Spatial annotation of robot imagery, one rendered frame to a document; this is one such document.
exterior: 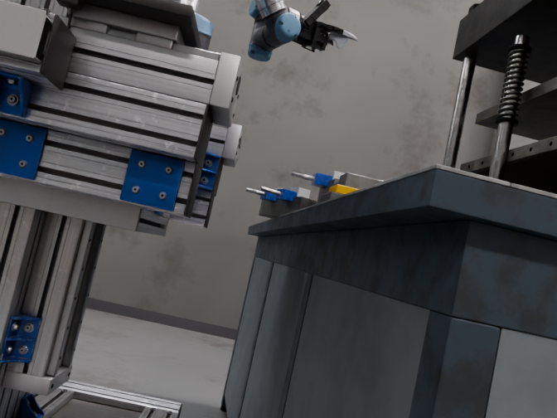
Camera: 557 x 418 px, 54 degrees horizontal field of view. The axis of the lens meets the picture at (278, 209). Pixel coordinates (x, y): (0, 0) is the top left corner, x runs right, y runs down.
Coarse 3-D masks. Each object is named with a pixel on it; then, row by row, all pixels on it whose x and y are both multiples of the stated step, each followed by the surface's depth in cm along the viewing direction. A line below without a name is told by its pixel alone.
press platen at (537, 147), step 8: (528, 144) 198; (536, 144) 193; (544, 144) 188; (552, 144) 183; (512, 152) 208; (520, 152) 202; (528, 152) 197; (536, 152) 192; (544, 152) 187; (552, 152) 185; (480, 160) 232; (488, 160) 225; (512, 160) 206; (520, 160) 204; (464, 168) 245; (472, 168) 237; (480, 168) 231; (488, 168) 227
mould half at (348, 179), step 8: (344, 176) 113; (352, 176) 111; (360, 176) 111; (328, 184) 127; (336, 184) 119; (344, 184) 111; (352, 184) 111; (360, 184) 111; (368, 184) 112; (320, 192) 135
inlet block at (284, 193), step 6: (270, 192) 143; (276, 192) 143; (282, 192) 143; (288, 192) 143; (294, 192) 144; (300, 192) 144; (306, 192) 145; (276, 198) 145; (282, 198) 142; (288, 198) 143
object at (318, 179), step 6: (294, 174) 129; (300, 174) 129; (306, 174) 129; (318, 174) 128; (324, 174) 128; (330, 174) 132; (336, 174) 128; (342, 174) 128; (312, 180) 129; (318, 180) 128; (324, 180) 128; (330, 180) 128; (318, 186) 130; (324, 186) 128
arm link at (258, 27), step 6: (258, 24) 167; (264, 24) 167; (258, 30) 166; (252, 36) 168; (258, 36) 164; (252, 42) 167; (258, 42) 165; (264, 42) 163; (252, 48) 167; (258, 48) 166; (264, 48) 166; (270, 48) 165; (252, 54) 168; (258, 54) 167; (264, 54) 167; (270, 54) 169; (258, 60) 171; (264, 60) 170
